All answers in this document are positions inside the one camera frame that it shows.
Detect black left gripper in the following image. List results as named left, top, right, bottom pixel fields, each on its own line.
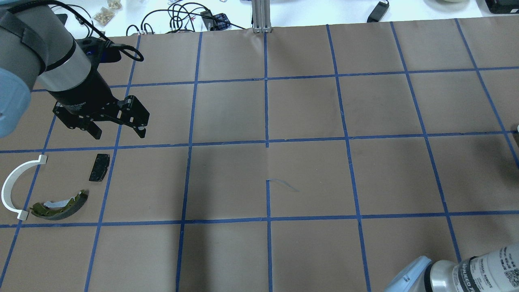
left=49, top=70, right=150, bottom=140

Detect black tangled cables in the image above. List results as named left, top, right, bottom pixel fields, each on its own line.
left=127, top=2, right=246, bottom=36

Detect dark grey brake pad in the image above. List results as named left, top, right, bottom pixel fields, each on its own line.
left=89, top=153, right=111, bottom=182

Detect aluminium frame post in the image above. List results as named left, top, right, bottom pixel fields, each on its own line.
left=251, top=0, right=272, bottom=33

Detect white curved plastic bracket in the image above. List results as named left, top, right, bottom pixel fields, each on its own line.
left=1, top=155, right=48, bottom=221

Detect black power adapter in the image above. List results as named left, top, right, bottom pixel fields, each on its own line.
left=367, top=0, right=390, bottom=23

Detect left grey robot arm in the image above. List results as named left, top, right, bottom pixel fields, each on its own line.
left=0, top=0, right=150, bottom=140

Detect bag of small parts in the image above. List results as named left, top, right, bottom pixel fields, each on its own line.
left=92, top=0, right=122, bottom=27

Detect olive green brake shoe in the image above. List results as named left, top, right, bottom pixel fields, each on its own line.
left=30, top=190, right=89, bottom=221

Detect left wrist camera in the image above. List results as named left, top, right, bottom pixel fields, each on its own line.
left=76, top=36, right=122, bottom=68

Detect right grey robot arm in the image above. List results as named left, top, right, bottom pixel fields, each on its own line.
left=384, top=243, right=519, bottom=292

